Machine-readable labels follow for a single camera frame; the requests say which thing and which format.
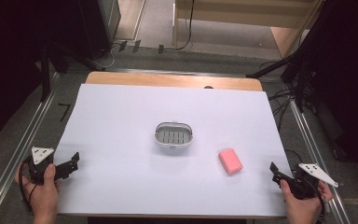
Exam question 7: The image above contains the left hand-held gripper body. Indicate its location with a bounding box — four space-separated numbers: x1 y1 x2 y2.
27 146 67 186

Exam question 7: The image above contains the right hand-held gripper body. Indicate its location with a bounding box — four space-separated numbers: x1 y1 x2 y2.
293 162 340 201

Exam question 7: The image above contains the person's right hand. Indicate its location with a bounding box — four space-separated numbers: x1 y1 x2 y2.
280 179 335 220

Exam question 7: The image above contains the person's left hand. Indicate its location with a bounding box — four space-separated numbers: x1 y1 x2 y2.
13 163 61 218

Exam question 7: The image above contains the pink soap bar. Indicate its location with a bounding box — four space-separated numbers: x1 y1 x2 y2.
218 147 244 175

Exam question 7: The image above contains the white table sheet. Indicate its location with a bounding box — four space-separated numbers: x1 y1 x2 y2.
55 83 294 218

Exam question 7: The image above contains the black metal stand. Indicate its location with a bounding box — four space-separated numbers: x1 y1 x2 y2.
39 41 107 103
245 52 316 114

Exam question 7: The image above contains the black curtain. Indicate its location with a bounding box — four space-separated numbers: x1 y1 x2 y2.
0 0 113 149
292 0 358 183

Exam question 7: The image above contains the white slotted soap dish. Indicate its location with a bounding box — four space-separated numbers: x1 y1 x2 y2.
154 121 194 149

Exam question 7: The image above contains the grey cabinet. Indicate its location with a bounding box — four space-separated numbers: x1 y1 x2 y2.
97 0 122 43

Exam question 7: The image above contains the light wooden furniture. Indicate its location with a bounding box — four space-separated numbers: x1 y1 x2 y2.
172 0 325 60

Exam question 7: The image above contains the metal floor rail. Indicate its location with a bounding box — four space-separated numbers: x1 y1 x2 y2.
287 92 352 224
0 72 61 224

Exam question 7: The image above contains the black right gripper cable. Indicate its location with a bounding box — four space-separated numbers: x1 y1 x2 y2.
304 178 328 224

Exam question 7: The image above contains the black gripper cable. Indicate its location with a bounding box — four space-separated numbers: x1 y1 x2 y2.
304 178 328 224
18 158 39 214

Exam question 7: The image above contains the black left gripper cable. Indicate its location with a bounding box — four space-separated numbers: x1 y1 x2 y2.
18 158 39 214

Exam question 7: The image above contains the bundle of black floor cables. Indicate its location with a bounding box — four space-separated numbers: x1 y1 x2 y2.
259 60 304 157

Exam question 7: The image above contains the white floor cable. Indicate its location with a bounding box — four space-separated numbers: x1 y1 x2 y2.
91 42 120 71

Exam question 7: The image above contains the black hanging cable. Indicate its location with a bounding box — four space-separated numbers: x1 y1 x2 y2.
174 0 196 51

